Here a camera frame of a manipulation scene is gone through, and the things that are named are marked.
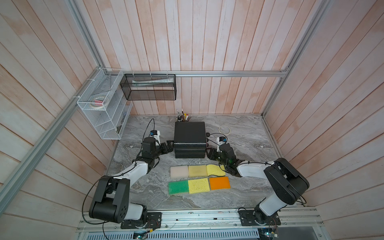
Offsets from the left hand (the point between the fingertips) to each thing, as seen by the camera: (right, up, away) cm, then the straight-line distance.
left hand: (169, 144), depth 90 cm
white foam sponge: (+8, -16, -2) cm, 18 cm away
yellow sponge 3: (+17, -23, -7) cm, 30 cm away
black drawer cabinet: (+13, +4, -11) cm, 17 cm away
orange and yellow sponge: (+30, -23, -4) cm, 38 cm away
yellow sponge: (+17, -16, -1) cm, 24 cm away
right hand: (+23, -3, +2) cm, 24 cm away
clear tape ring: (+39, +9, +21) cm, 45 cm away
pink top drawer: (+24, +6, -2) cm, 24 cm away
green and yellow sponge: (+6, -24, -7) cm, 25 cm away
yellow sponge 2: (+27, -15, -2) cm, 31 cm away
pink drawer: (+24, +3, +3) cm, 24 cm away
